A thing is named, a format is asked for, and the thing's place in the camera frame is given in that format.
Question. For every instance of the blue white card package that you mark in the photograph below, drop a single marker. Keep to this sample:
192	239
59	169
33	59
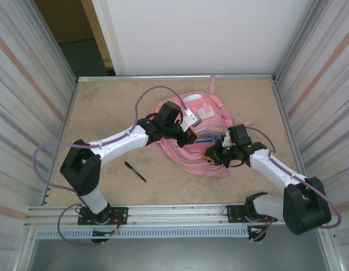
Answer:
208	139

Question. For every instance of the pink backpack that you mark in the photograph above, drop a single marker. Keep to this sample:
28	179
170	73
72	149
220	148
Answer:
191	158

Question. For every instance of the black pen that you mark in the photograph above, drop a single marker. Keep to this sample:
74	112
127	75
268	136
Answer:
135	171

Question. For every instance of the brown wooden panel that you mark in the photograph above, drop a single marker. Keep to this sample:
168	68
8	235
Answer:
64	19

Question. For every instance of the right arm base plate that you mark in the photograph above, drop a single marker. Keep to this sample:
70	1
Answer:
233	214

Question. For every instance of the long aluminium mounting rail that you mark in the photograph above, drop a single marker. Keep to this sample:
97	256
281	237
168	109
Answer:
177	210

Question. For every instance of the aluminium table side rail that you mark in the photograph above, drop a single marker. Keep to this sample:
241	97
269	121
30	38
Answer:
63	121
279	93

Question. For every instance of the short aluminium table rail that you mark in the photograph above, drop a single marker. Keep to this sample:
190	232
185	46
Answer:
248	76

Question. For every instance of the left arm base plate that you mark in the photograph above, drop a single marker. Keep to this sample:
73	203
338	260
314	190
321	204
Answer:
123	210

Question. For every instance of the translucent corrugated enclosure panel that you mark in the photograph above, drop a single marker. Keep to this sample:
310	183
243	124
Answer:
22	84
327	84

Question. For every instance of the white door frame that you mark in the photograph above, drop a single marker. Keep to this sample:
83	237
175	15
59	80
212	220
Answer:
105	28

